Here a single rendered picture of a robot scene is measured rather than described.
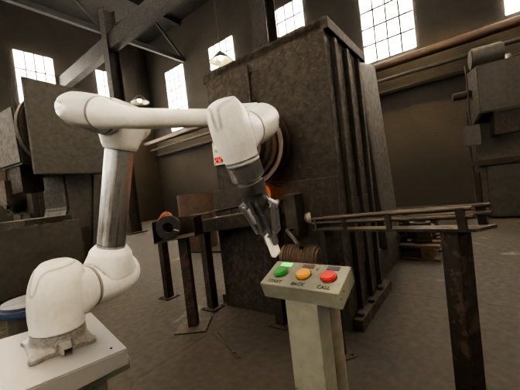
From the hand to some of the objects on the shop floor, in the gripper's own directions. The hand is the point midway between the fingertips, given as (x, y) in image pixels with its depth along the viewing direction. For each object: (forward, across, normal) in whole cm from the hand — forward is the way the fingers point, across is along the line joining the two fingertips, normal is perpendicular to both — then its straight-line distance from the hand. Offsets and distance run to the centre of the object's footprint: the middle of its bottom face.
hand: (272, 244), depth 81 cm
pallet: (+160, +42, -232) cm, 284 cm away
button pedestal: (+66, -7, +21) cm, 70 cm away
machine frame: (+106, +61, -88) cm, 151 cm away
